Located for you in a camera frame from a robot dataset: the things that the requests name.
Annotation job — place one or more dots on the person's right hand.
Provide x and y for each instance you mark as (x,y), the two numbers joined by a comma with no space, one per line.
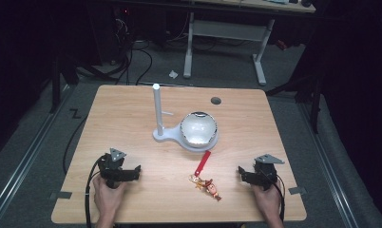
(268,201)

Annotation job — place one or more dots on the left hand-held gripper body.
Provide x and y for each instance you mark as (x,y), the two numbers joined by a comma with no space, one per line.
(111,171)

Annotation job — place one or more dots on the dark computer tower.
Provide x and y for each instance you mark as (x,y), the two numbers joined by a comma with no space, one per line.
(111,31)

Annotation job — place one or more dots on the shiny silver bowl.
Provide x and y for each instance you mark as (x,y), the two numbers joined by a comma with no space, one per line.
(198,129)

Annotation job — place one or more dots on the grey tape tab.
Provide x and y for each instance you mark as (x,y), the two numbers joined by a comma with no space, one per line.
(297,190)
(61,195)

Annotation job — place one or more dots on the white-framed desk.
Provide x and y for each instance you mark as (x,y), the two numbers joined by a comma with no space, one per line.
(227,30)

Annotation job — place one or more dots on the small red object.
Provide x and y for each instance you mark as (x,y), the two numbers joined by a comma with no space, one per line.
(281,45)

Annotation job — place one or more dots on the crumpled white paper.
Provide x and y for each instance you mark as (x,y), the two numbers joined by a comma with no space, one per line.
(173,74)

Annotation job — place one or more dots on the white stand with post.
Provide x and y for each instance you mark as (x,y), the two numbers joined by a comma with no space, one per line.
(157,104)

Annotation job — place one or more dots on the person's left hand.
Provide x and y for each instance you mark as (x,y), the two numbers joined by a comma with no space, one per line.
(107,198)

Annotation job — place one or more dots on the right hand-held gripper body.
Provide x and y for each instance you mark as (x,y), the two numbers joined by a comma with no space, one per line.
(264,174)

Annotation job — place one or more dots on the black metal stand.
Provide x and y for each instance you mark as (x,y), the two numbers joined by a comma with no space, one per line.
(314,104)
(56,82)

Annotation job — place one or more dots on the metal floor rail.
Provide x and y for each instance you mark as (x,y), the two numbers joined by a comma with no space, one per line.
(333,171)
(24,164)

